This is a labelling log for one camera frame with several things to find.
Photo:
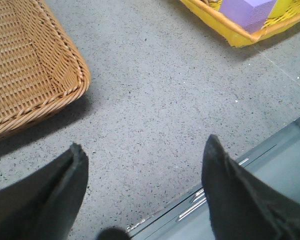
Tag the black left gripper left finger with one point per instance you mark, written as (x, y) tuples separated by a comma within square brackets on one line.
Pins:
[(45, 204)]

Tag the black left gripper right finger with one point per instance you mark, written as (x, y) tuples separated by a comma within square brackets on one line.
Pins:
[(242, 207)]

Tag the brown wicker basket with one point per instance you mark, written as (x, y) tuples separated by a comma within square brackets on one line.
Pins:
[(41, 70)]

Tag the purple foam block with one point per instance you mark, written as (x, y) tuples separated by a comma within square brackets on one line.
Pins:
[(249, 14)]

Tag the yellow woven plastic basket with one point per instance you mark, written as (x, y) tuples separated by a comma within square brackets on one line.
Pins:
[(284, 15)]

